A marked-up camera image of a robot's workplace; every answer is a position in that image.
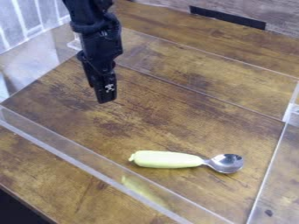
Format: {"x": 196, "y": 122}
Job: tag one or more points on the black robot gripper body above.
{"x": 100, "y": 41}

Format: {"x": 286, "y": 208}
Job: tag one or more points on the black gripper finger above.
{"x": 106, "y": 87}
{"x": 87, "y": 67}

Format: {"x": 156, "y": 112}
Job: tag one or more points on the green handled metal spoon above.
{"x": 224, "y": 163}

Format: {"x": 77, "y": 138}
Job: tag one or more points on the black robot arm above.
{"x": 87, "y": 11}

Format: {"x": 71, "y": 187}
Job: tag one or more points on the clear acrylic enclosure walls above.
{"x": 184, "y": 101}

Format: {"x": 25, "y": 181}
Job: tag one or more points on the black strip on back wall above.
{"x": 228, "y": 17}

